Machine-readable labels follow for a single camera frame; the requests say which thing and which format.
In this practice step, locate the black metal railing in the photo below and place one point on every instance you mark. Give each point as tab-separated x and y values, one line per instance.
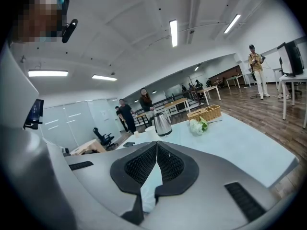
158	102

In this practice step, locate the white paper notice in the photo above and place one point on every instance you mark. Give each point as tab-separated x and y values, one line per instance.
105	116

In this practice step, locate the person's head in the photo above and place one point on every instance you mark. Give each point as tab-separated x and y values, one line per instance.
36	15

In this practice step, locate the steel electric kettle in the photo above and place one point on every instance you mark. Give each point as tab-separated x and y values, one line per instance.
161	124

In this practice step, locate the black rig monitor screen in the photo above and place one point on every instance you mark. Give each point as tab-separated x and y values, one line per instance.
36	110

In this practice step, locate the black office chair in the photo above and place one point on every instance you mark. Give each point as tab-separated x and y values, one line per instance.
104	138

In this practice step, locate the white table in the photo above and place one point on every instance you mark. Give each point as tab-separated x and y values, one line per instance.
211	88
236	77

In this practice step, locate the black head-worn camera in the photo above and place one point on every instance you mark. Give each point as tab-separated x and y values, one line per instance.
69	31

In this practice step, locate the wooden top white desk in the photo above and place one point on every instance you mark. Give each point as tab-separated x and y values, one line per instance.
177	102

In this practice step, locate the white flowers bunch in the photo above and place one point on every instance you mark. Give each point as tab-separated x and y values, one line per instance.
195	127

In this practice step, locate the wicker basket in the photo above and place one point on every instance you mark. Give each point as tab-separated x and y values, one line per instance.
211	112

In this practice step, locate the cream candle cup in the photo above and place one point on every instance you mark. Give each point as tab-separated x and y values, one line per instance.
136	134

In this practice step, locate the black smartphone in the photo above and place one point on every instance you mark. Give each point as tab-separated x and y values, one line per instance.
129	144

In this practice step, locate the black desktop monitor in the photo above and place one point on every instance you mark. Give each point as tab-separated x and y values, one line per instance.
291	59

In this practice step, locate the long ceiling light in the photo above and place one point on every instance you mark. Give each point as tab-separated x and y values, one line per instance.
104	77
232	23
48	73
173	33

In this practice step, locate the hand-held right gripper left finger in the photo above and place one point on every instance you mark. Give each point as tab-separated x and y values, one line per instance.
96	188

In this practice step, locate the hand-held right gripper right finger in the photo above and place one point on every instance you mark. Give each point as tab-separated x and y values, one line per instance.
216	200

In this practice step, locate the light blue cloth table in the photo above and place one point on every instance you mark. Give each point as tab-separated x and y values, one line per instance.
239	147

